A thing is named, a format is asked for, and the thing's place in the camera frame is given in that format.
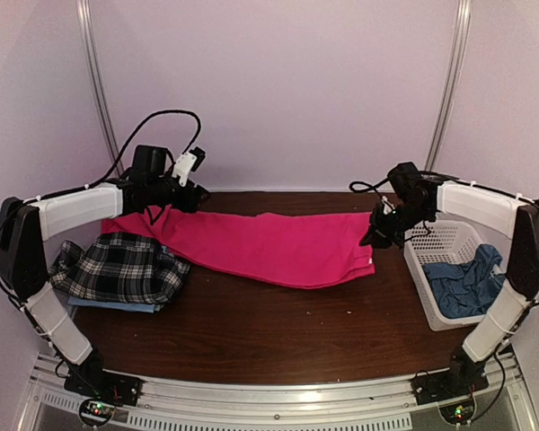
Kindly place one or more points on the front aluminium rail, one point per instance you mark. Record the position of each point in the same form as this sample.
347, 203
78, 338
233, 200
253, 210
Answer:
379, 404

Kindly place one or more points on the pink shirt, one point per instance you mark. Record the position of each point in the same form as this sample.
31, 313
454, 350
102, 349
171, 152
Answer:
303, 252

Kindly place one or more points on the white plastic laundry basket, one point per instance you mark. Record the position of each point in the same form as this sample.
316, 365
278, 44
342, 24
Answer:
446, 241

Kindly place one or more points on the right round circuit board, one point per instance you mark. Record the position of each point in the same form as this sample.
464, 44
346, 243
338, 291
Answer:
457, 413

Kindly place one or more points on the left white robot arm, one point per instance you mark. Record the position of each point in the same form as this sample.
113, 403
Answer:
25, 226

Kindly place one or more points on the blue denim garment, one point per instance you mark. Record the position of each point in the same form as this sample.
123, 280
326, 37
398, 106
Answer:
468, 289

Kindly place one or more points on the left aluminium frame post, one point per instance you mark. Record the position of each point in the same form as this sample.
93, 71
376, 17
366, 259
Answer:
85, 22

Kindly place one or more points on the black white plaid shirt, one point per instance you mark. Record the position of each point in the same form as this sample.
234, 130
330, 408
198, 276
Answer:
120, 268

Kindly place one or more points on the right aluminium frame post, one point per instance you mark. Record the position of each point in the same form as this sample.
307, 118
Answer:
455, 66

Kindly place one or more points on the left round circuit board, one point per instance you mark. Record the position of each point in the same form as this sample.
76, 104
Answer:
96, 413

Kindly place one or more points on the folded light blue shirt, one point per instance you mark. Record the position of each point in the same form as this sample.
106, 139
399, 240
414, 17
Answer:
125, 307

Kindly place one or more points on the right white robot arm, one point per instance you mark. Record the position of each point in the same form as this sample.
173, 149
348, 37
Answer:
509, 221

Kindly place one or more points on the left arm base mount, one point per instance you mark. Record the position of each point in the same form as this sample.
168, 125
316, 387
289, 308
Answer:
117, 389

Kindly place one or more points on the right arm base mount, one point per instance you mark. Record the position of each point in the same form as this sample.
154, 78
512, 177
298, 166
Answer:
439, 386

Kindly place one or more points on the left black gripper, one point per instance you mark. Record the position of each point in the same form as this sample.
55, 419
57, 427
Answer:
189, 203

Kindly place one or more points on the aluminium frame post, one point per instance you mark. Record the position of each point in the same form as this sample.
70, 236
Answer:
455, 66
85, 22

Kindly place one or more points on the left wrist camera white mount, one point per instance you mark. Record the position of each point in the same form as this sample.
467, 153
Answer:
186, 163

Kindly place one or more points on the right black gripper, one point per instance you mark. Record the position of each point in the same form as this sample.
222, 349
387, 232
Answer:
381, 238

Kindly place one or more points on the round circuit board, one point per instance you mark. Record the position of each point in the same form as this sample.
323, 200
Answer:
457, 413
96, 413

